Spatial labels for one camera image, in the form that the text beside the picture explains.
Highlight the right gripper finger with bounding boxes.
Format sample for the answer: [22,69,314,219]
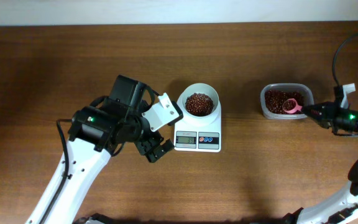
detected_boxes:
[301,103,326,116]
[302,109,330,128]

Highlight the pink measuring scoop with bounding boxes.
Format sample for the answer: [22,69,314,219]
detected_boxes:
[282,98,302,114]

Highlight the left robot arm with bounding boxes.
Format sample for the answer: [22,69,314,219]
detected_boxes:
[27,75,183,223]

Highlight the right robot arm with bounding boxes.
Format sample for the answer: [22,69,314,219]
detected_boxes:
[280,102,358,224]

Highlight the white digital kitchen scale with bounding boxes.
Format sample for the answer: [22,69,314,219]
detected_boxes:
[174,97,222,152]

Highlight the clear plastic bean container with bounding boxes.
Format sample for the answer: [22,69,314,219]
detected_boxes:
[260,83,314,119]

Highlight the red beans in bowl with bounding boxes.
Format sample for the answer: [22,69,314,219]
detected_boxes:
[185,93,214,116]

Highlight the white round bowl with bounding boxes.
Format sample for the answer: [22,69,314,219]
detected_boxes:
[178,83,221,118]

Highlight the left black cable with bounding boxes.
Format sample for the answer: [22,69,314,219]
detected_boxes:
[39,85,161,224]

